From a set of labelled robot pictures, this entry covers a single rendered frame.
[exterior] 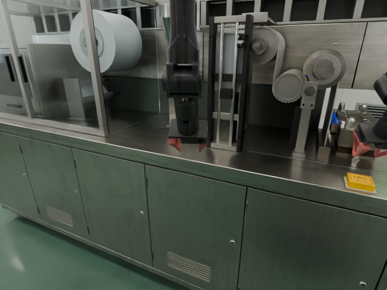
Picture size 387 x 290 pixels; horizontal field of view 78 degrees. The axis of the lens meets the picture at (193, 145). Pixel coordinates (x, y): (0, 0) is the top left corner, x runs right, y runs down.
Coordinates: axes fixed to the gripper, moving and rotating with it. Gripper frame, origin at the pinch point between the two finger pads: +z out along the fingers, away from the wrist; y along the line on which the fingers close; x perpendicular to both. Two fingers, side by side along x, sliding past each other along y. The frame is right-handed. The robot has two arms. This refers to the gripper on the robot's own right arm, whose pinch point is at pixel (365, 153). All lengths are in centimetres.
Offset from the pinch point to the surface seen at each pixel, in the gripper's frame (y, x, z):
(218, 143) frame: 40, -26, 29
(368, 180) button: -7.9, 0.2, 14.0
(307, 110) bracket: 5.4, -30.5, 11.7
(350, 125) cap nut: -10.5, -24.9, 14.0
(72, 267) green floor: 131, 14, 113
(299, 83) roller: 8.0, -40.6, 6.4
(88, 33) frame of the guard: 99, -59, -6
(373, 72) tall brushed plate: -32, -59, 14
